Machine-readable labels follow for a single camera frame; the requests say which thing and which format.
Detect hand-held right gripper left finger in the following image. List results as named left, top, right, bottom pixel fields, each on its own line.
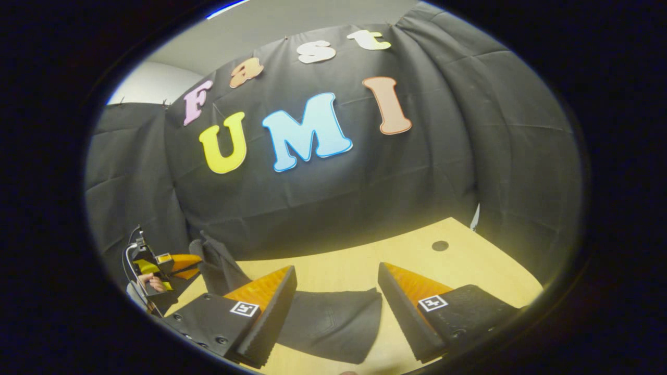
left=162, top=265, right=299, bottom=369

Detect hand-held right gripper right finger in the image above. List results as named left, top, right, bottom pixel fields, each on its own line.
left=377, top=261, right=522, bottom=365

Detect black jeans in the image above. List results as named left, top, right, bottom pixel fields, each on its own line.
left=189, top=232, right=384, bottom=365

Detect black backdrop cloth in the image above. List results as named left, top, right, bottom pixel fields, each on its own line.
left=84, top=3, right=583, bottom=286

